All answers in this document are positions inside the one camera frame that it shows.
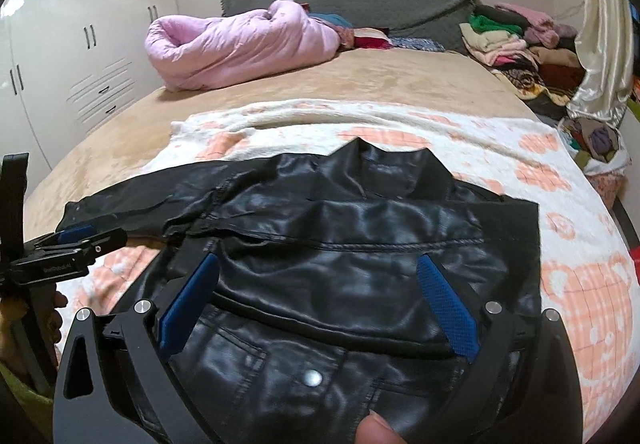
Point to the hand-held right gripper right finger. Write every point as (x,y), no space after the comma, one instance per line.
(447,309)

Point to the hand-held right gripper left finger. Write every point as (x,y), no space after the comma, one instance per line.
(187,304)

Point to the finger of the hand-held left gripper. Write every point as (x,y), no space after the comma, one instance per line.
(107,240)
(75,232)

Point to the black leather jacket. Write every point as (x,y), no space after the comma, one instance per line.
(325,249)

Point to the person's left forearm green sleeve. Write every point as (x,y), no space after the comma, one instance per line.
(17,399)

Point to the bag of colourful clothes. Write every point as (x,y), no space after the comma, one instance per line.
(595,142)

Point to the pile of folded clothes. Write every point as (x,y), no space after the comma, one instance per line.
(520,54)

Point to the person's left hand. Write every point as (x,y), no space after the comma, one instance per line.
(54,311)

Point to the person's right hand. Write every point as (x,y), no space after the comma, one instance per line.
(376,430)

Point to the white orange printed blanket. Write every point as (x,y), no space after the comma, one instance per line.
(575,274)

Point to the white wardrobe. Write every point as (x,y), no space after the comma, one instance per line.
(60,49)

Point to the pink quilt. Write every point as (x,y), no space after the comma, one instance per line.
(235,44)

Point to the bed with beige sheet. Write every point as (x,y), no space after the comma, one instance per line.
(375,74)

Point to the blue patterned cloth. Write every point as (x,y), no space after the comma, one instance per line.
(415,44)

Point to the red patterned pillow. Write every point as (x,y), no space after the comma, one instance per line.
(370,38)

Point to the teal cloth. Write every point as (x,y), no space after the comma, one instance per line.
(331,20)

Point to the cream satin curtain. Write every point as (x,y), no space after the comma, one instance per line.
(600,24)

